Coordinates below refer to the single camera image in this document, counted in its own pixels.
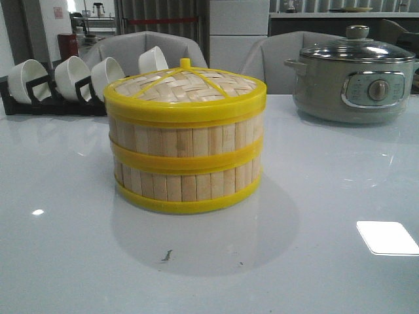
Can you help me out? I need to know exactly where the grey electric cooking pot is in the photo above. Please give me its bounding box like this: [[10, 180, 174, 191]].
[[284, 57, 418, 124]]

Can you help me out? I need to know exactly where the black bowl rack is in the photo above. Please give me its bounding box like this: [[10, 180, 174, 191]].
[[1, 75, 107, 116]]

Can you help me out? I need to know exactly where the white bowl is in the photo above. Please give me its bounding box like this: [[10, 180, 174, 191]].
[[54, 56, 90, 101], [7, 59, 48, 104], [91, 57, 125, 102], [138, 46, 168, 74]]

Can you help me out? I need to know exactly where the left grey chair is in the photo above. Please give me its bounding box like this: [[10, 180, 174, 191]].
[[81, 31, 208, 76]]

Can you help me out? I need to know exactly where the grey chair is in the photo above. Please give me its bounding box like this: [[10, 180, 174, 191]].
[[239, 31, 339, 94], [81, 31, 208, 76]]

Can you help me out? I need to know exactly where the woven bamboo steamer lid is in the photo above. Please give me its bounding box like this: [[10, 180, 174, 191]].
[[103, 58, 266, 128]]

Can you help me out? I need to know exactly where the bamboo steamer tray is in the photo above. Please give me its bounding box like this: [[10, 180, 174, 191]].
[[109, 114, 263, 174], [114, 156, 262, 215]]

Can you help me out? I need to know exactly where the glass pot lid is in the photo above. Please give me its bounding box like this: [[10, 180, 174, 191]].
[[300, 25, 416, 63]]

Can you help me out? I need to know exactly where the white cabinet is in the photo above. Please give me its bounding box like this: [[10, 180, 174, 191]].
[[209, 0, 270, 73]]

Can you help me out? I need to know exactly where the red cylinder bin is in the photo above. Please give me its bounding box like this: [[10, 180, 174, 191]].
[[57, 33, 79, 61]]

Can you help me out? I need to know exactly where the right grey chair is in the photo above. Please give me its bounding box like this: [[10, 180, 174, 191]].
[[239, 31, 339, 94]]

